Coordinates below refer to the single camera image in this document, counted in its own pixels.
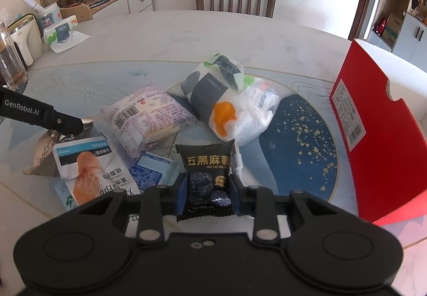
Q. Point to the white marble desktop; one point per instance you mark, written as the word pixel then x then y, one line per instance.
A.
pixel 200 36

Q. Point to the chicken breast packet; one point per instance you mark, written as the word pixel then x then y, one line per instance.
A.
pixel 86 166

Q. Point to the tall white cabinet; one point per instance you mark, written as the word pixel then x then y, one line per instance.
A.
pixel 408 39

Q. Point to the round patterned glass turntable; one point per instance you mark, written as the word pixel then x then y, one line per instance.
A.
pixel 293 156

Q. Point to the black snack packet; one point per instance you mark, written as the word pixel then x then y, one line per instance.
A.
pixel 206 162

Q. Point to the tissue pack with green print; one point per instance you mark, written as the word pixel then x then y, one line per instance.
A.
pixel 61 31
pixel 227 66

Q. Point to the blue and white packet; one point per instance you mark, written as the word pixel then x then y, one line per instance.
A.
pixel 150 172

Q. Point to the purple printed bread packet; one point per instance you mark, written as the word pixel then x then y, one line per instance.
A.
pixel 150 116

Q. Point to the tissue pack with orange print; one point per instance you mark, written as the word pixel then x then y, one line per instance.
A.
pixel 206 99

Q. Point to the red bag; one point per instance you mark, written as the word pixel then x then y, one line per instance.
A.
pixel 380 26

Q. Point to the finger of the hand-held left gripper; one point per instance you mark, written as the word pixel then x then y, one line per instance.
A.
pixel 68 122

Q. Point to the silver foil packet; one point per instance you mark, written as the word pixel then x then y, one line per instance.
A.
pixel 40 156

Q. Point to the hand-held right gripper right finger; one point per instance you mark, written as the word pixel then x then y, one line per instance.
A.
pixel 235 196

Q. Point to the printed tissue box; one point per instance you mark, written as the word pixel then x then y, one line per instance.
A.
pixel 46 17

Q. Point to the green leaf print packet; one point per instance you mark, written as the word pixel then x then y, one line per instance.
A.
pixel 66 197

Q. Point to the red cardboard box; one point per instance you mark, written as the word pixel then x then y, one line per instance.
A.
pixel 383 149

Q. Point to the brown cardboard box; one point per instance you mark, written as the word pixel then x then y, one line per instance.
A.
pixel 393 29

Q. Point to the rolled white paper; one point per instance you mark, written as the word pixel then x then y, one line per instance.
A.
pixel 30 1

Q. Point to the white paper tissue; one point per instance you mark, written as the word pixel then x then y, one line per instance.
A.
pixel 75 39

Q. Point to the white kettle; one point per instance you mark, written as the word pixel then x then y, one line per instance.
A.
pixel 28 39

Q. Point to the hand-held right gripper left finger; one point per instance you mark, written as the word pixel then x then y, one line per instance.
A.
pixel 181 195

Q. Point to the glass pitcher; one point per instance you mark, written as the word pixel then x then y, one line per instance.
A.
pixel 11 62

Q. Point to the clear plastic bag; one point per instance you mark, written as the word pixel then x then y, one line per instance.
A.
pixel 257 109

